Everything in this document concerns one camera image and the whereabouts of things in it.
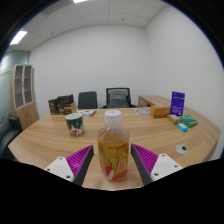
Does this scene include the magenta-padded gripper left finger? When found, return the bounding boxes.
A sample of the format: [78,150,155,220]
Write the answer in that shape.
[44,144,95,187]

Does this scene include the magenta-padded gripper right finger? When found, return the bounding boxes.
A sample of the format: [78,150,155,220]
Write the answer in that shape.
[129,143,184,186]

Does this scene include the yellow tea drink bottle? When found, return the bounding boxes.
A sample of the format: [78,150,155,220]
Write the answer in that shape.
[97,109,130,182]

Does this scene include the green red-print mug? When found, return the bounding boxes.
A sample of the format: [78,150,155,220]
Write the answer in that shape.
[64,112,85,137]

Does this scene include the white green printed leaflet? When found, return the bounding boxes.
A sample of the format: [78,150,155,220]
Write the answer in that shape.
[78,109,97,118]

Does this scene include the small light blue box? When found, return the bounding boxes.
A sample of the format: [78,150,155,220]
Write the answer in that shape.
[176,122,189,133]

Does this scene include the round white printed mat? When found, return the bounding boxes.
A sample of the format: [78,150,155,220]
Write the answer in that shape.
[135,106,152,116]

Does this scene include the small tan box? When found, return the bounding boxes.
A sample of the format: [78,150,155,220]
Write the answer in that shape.
[166,113,183,125]

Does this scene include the orange cardboard box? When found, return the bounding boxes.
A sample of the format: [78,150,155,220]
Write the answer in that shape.
[149,105,171,119]

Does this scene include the green flat box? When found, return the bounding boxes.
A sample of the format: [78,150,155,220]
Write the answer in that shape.
[178,114,199,129]

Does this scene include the small dark brown box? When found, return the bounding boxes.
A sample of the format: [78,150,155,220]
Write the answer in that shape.
[47,98,60,116]

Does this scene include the wooden side desk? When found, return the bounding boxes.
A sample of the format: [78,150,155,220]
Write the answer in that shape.
[137,95,173,108]

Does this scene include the large dark brown box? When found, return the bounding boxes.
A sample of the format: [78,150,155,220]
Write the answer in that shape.
[56,94,75,116]

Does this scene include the dark grey office chair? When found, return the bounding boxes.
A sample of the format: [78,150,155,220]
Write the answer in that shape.
[77,90,99,110]

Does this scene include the purple upright box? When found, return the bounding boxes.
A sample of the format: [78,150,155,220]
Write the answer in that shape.
[169,91,186,117]

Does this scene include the wooden shelf cabinet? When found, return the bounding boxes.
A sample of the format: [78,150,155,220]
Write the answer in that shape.
[9,64,40,131]

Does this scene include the black mesh office chair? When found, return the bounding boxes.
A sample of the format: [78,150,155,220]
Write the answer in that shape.
[99,87,138,109]

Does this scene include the small ceiling light panel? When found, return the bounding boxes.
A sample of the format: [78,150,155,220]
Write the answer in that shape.
[9,30,29,46]

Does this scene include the round silver cable grommet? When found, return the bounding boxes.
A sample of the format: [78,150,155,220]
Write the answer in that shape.
[175,143,189,155]

